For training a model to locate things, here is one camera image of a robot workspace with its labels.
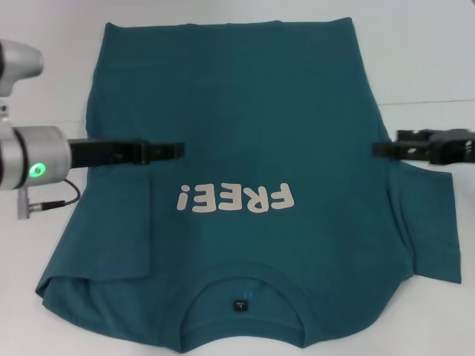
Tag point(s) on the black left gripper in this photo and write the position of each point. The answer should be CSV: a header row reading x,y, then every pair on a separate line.
x,y
107,154

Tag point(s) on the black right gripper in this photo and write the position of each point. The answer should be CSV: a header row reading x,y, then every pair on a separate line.
x,y
452,148

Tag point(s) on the teal FREE print t-shirt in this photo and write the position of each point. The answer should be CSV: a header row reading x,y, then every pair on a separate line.
x,y
237,92

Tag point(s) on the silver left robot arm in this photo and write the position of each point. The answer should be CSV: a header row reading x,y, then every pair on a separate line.
x,y
33,155

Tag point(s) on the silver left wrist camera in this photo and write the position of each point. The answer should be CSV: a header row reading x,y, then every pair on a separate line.
x,y
20,63

